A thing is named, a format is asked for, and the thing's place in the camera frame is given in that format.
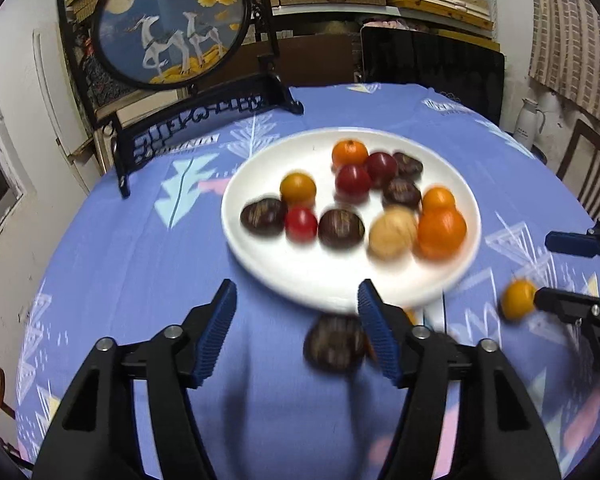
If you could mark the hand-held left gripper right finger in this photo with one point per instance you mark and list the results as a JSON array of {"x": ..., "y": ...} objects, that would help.
[{"x": 377, "y": 330}]

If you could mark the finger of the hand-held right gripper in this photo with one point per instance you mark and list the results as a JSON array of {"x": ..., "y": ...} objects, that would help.
[
  {"x": 572, "y": 243},
  {"x": 560, "y": 300}
]

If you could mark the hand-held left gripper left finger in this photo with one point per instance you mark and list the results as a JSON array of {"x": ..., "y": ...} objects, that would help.
[{"x": 215, "y": 330}]

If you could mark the white round plate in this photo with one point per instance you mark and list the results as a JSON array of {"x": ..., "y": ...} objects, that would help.
[{"x": 325, "y": 270}]

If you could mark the pale yellow fruit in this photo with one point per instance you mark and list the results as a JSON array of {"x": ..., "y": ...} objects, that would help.
[{"x": 392, "y": 234}]

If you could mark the red round fruit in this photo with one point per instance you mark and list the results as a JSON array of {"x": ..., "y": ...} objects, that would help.
[
  {"x": 381, "y": 169},
  {"x": 353, "y": 181},
  {"x": 301, "y": 223}
]

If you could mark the dark wooden chair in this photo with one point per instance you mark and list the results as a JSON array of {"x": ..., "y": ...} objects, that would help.
[{"x": 580, "y": 145}]

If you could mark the blue printed tablecloth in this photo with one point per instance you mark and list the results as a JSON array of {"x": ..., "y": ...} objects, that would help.
[{"x": 145, "y": 260}]

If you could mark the white thermos jug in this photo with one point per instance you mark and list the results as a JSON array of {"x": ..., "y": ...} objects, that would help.
[{"x": 527, "y": 125}]

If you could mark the brick patterned curtain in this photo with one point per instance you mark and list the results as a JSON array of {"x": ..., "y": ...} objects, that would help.
[{"x": 575, "y": 35}]

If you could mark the carved wooden chair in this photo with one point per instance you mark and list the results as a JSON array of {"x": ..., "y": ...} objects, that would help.
[{"x": 0, "y": 390}]

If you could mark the black panel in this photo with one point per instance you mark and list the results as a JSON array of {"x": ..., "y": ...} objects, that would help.
[{"x": 430, "y": 60}]

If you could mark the framed painting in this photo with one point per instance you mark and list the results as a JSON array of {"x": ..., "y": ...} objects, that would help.
[{"x": 105, "y": 92}]

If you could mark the white leaning board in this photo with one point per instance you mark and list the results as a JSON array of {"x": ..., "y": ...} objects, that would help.
[{"x": 55, "y": 110}]

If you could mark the brown cardboard box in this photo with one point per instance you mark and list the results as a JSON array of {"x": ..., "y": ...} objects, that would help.
[{"x": 320, "y": 60}]

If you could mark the pink cloth bundle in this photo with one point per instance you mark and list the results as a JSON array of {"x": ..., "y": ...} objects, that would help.
[{"x": 385, "y": 23}]

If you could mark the white storage shelf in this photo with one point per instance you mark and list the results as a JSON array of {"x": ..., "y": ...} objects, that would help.
[{"x": 330, "y": 8}]

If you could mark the round deer screen black frame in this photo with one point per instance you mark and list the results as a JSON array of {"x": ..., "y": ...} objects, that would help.
[{"x": 170, "y": 25}]

